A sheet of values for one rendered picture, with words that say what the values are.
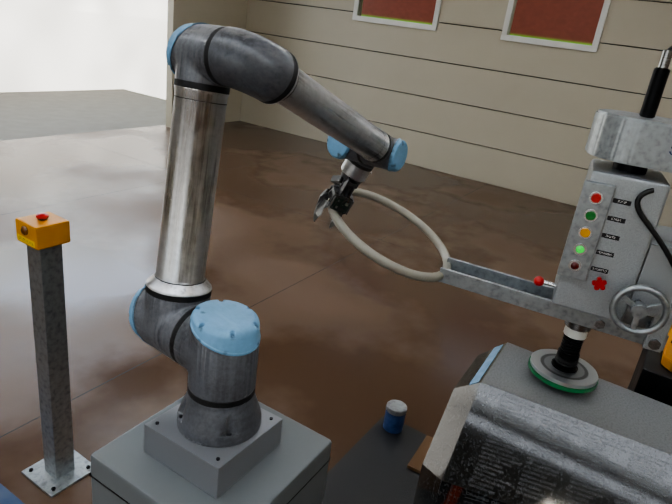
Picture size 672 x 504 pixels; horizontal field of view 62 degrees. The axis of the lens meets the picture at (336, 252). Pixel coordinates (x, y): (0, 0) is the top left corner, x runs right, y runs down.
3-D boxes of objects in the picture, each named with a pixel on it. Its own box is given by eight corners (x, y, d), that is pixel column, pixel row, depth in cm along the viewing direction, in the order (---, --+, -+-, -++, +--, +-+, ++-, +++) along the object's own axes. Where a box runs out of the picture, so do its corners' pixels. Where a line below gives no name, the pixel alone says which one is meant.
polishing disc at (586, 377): (605, 372, 188) (606, 369, 187) (585, 397, 172) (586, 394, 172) (544, 345, 200) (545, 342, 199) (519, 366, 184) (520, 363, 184)
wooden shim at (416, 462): (426, 437, 273) (427, 434, 273) (445, 446, 269) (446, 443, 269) (406, 467, 252) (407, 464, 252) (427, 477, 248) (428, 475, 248)
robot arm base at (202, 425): (233, 458, 119) (236, 418, 115) (158, 429, 125) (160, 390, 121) (275, 411, 136) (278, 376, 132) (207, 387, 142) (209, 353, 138)
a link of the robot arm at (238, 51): (262, 19, 102) (417, 142, 158) (217, 14, 109) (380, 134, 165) (241, 79, 103) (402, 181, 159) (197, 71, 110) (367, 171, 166)
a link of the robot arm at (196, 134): (165, 373, 125) (205, 17, 106) (121, 343, 135) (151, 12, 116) (218, 356, 137) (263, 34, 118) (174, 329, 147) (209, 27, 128)
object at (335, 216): (460, 255, 214) (465, 249, 212) (428, 304, 171) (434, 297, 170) (357, 181, 221) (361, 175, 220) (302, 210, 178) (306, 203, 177)
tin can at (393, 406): (390, 417, 283) (395, 396, 279) (406, 428, 277) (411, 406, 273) (378, 426, 276) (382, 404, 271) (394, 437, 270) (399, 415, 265)
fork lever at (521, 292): (657, 328, 180) (663, 315, 178) (664, 356, 163) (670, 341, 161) (447, 266, 201) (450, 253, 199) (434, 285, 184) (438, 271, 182)
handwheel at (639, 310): (656, 328, 164) (674, 282, 159) (660, 344, 155) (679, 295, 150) (601, 313, 169) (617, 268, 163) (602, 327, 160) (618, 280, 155)
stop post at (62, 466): (67, 446, 240) (52, 203, 200) (97, 469, 231) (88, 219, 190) (21, 473, 224) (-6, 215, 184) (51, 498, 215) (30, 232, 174)
